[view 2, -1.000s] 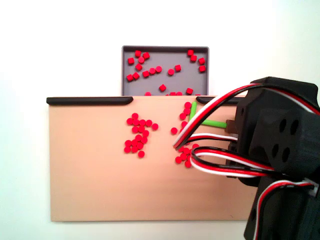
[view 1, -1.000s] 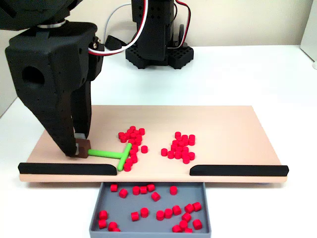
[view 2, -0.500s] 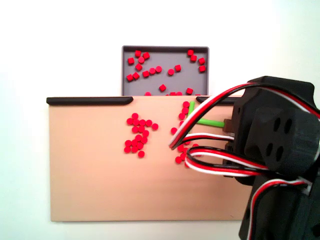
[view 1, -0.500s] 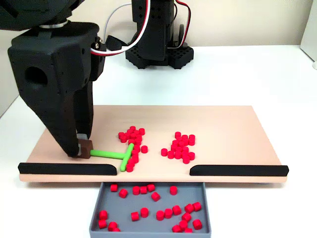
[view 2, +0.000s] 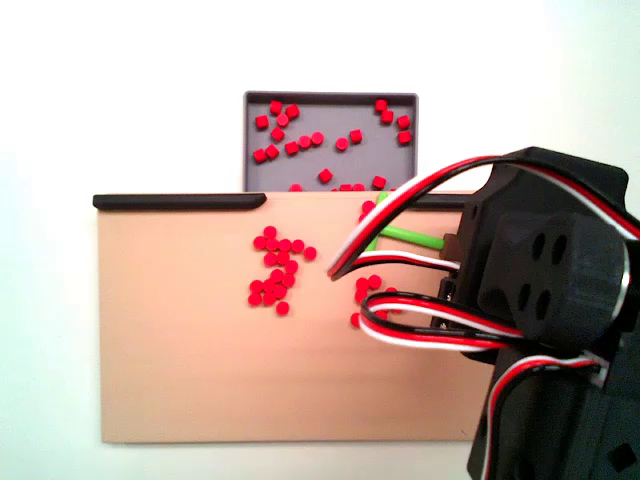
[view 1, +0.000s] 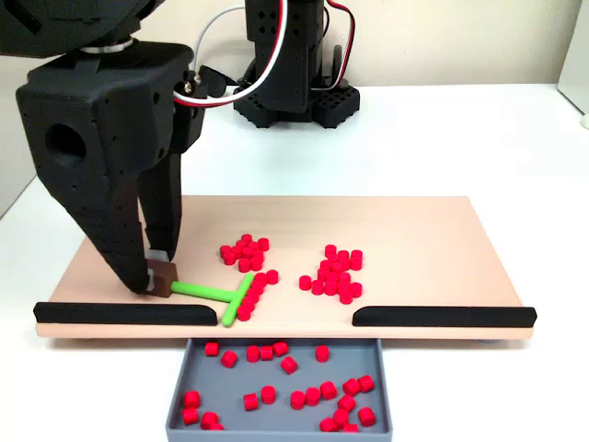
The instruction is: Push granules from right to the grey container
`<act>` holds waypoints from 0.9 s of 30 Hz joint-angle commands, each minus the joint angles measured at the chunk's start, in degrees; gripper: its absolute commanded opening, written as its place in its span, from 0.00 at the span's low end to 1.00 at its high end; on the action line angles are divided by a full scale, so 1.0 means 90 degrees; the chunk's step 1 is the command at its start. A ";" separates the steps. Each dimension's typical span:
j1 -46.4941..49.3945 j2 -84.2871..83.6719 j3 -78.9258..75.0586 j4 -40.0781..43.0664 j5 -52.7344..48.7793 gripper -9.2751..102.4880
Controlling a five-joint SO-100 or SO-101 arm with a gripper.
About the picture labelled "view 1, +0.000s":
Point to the green T-shaped pusher tool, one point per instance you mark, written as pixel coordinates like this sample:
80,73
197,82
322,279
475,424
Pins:
202,291

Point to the red cylindrical granule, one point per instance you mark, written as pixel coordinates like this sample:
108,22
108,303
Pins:
351,386
326,266
366,383
246,238
346,403
356,254
228,358
211,348
330,250
341,417
256,263
263,244
355,289
334,260
322,275
366,416
267,352
305,282
330,287
268,394
190,415
244,313
356,263
244,264
280,348
332,277
317,287
350,427
344,277
253,246
345,263
235,252
328,390
250,401
247,252
259,254
313,396
343,255
225,252
297,400
346,297
272,276
260,280
209,420
230,259
256,289
289,364
252,297
239,244
329,424
336,268
322,353
343,287
253,353
192,398
247,305

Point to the grey tray container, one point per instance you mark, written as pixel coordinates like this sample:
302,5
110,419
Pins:
257,377

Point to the beige rectangular board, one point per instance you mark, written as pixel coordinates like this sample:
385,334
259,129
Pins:
414,230

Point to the small white round object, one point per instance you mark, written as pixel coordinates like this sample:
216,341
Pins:
585,121

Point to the white upright panel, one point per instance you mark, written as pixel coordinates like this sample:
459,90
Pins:
575,50

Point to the black edge rail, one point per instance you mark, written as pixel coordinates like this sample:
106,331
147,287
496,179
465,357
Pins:
124,314
442,317

